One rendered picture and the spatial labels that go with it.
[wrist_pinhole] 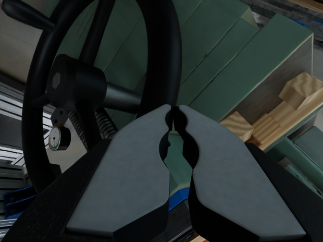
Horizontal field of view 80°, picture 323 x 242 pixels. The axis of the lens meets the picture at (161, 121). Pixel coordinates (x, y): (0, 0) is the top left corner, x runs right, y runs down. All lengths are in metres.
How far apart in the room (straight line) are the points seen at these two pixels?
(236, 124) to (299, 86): 0.13
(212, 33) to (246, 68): 0.09
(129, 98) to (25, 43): 0.91
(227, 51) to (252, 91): 0.08
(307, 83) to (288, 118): 0.10
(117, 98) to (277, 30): 0.24
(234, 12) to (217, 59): 0.08
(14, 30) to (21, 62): 0.16
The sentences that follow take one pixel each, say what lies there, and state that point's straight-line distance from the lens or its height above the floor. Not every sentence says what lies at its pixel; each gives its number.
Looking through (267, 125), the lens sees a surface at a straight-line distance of 0.46.
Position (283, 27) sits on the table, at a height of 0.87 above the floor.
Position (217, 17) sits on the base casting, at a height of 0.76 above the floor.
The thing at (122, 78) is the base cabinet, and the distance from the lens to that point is 0.48.
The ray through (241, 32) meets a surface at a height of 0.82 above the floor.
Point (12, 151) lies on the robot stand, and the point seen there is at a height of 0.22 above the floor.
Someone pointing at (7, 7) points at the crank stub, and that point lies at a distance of 0.32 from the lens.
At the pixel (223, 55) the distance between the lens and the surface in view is 0.35.
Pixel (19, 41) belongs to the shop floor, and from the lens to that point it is 1.14.
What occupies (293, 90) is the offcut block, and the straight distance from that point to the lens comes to 0.40.
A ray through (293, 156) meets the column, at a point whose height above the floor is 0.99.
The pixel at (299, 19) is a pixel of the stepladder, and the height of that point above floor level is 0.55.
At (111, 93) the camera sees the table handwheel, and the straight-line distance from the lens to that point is 0.26.
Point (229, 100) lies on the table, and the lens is 0.32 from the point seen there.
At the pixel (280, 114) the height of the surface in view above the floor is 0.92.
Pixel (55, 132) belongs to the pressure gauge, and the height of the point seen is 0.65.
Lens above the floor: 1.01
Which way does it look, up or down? 30 degrees down
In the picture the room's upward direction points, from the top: 145 degrees clockwise
